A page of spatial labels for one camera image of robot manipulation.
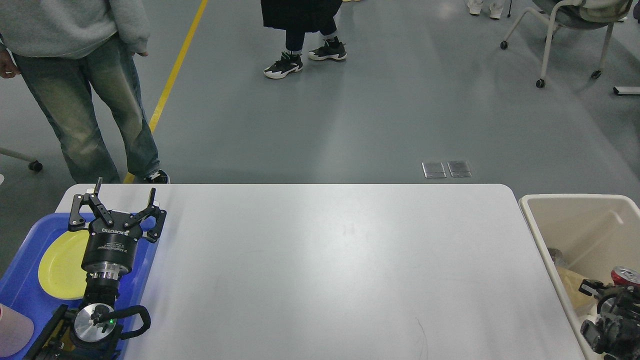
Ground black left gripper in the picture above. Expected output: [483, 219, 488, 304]
[67, 175, 168, 276]

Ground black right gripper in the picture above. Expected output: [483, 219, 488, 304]
[578, 279, 640, 358]

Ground crushed red can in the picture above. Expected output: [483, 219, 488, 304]
[610, 266, 640, 287]

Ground yellow plate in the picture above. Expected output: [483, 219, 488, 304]
[38, 229, 89, 300]

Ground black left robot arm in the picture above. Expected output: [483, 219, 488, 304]
[24, 177, 167, 360]

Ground beige plastic bin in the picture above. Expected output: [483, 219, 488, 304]
[519, 194, 640, 360]

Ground office chair caster leg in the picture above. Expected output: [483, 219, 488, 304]
[0, 148, 44, 173]

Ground blue plastic tray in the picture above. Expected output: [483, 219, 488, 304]
[0, 212, 156, 360]

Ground person in black clothes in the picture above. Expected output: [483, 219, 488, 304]
[0, 0, 170, 184]

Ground right metal floor plate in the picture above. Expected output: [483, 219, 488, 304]
[446, 161, 473, 178]

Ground metal floor plate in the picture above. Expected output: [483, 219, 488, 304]
[446, 161, 473, 178]
[422, 162, 448, 179]

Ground left metal floor plate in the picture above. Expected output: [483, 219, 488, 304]
[422, 162, 448, 179]

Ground white metal bar on floor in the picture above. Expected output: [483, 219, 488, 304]
[612, 86, 640, 96]

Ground people's feet in background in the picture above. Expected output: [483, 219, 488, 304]
[260, 0, 506, 80]

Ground grey office chair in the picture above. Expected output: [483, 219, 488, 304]
[500, 0, 633, 89]

